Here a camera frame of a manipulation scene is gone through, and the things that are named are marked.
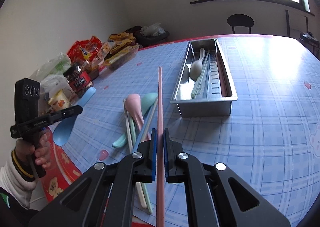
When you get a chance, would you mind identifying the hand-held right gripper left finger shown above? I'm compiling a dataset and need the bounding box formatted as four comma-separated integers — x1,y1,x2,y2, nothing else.
27,128,158,227

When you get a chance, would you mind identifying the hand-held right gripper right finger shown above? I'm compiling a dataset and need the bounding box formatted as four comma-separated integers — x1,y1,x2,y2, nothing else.
164,128,292,227

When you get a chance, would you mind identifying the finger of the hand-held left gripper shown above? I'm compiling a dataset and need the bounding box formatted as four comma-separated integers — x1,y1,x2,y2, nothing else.
49,105,83,124

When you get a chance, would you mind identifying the blue spoon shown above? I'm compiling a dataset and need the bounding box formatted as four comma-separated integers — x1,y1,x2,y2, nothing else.
54,87,97,146

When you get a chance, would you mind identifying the blue chopstick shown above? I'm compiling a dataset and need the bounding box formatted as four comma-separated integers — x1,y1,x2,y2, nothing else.
134,97,158,149
137,98,159,148

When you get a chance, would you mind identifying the white chopstick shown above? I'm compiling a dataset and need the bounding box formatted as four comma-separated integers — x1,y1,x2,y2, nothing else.
123,98,147,208

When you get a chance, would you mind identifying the mint green chopstick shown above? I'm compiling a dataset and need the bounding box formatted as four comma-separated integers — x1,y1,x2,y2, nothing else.
129,114,153,214

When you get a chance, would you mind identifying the pink spoon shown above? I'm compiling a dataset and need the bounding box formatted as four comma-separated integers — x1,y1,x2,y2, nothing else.
125,94,145,127

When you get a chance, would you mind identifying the green spoon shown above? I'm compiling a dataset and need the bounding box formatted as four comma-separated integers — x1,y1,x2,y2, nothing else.
112,92,158,149

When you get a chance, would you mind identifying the pale green chopstick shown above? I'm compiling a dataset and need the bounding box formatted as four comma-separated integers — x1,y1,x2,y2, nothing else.
191,52,211,99
194,51,213,94

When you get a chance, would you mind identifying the stainless steel utensil tray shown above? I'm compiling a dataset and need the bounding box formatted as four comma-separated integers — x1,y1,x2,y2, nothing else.
169,38,238,117

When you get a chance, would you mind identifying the white spoon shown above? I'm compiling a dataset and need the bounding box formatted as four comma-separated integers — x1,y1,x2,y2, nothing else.
189,48,210,81

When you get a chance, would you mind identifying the person's left forearm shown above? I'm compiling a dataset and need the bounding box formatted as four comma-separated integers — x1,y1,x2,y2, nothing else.
0,148,38,210

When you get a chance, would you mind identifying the person's left hand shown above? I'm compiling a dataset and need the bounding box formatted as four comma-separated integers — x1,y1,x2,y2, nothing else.
15,131,52,167

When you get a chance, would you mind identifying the yellow cup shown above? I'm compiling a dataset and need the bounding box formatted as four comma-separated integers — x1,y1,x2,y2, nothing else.
48,89,72,111

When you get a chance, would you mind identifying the white plastic bag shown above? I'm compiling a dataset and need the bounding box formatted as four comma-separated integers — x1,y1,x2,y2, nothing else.
141,23,165,37
40,75,73,98

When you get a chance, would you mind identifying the dark jar red label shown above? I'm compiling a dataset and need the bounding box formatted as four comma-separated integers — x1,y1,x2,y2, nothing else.
63,64,93,98

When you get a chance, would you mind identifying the clear plastic bag green print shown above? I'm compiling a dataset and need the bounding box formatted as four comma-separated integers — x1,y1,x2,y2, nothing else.
30,53,72,85

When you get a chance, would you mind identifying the brown food container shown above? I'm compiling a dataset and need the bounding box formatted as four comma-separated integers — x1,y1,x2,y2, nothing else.
86,61,100,80

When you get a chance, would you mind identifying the red snack bag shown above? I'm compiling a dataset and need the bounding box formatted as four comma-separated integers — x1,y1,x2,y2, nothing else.
67,36,103,64

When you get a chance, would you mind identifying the orange snack bag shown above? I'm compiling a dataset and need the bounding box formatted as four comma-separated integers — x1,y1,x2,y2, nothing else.
96,41,112,65

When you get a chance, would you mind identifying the food pack yellow label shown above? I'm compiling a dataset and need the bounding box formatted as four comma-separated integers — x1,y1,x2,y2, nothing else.
104,45,140,71

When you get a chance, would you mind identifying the blue plaid table mat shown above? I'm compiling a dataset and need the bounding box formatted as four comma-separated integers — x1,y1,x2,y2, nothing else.
47,36,320,227

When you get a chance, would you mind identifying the dark clothing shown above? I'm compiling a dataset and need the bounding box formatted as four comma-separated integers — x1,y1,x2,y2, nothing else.
125,26,143,35

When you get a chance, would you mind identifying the black side table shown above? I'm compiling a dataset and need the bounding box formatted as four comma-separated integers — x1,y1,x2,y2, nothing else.
136,31,170,48

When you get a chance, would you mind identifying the black round back chair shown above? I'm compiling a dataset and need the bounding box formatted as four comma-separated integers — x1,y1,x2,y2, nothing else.
227,14,255,35

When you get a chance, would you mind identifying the black rice cooker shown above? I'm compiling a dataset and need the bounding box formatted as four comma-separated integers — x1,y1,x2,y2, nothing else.
299,32,320,59

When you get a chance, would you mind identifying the dark metal chair frame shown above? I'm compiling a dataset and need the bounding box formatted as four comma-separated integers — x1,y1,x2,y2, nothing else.
286,10,309,38

